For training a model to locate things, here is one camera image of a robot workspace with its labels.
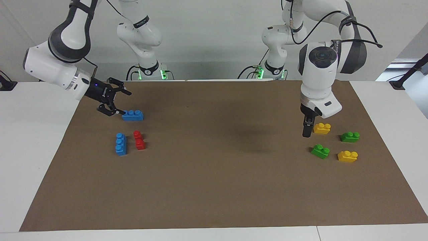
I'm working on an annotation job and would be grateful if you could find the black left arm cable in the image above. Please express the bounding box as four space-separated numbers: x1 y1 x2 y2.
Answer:
289 0 383 49

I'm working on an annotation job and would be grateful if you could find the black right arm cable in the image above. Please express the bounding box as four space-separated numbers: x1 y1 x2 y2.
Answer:
84 57 98 79

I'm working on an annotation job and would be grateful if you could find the grey metal frame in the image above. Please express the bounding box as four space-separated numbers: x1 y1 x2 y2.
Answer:
376 58 428 82

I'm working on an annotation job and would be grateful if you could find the yellow two-stud toy block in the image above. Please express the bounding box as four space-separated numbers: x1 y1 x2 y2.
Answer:
337 151 358 163
313 123 331 135

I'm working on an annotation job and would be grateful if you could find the brown table mat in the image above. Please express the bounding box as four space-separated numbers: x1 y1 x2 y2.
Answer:
19 80 428 232

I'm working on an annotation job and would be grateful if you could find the green two-stud toy block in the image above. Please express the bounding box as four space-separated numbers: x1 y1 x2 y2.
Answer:
340 132 360 143
311 144 330 159

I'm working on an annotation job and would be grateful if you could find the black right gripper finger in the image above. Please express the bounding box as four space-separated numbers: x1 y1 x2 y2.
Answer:
97 102 123 117
107 78 132 96

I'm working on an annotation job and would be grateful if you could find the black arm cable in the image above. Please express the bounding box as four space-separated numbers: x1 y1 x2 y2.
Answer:
84 57 98 79
289 0 383 49

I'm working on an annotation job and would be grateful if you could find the black stand with pole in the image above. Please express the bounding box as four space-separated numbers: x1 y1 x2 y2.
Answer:
389 53 428 90

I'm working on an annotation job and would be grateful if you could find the red two-stud toy block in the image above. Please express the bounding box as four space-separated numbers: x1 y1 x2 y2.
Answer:
133 130 146 150

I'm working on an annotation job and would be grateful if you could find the blue three-stud toy block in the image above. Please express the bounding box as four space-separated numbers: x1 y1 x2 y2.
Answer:
122 109 144 122
115 133 128 156

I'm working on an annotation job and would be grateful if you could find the black table clamp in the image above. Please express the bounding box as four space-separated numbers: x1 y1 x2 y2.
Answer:
0 70 18 91

